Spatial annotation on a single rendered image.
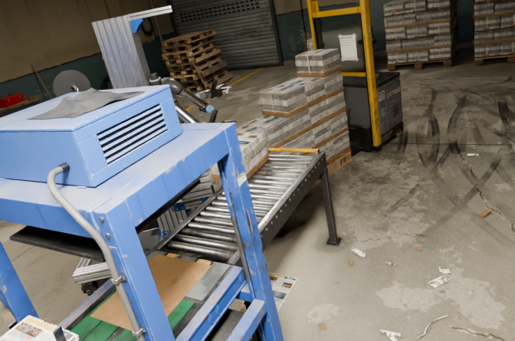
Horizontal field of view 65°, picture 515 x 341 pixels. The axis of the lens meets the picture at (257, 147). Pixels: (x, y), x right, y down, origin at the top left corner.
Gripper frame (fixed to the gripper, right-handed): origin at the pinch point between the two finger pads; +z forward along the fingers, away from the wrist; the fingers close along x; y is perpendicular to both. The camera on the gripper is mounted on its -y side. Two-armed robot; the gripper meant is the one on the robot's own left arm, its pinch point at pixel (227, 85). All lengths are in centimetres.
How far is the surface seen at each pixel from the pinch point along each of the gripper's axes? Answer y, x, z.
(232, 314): 36, 201, -115
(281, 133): 46, 43, 27
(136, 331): -22, 235, -158
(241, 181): -35, 204, -100
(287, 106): 24, 37, 40
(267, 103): 25.8, 11.0, 34.3
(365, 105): 69, 16, 165
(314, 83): 15, 28, 82
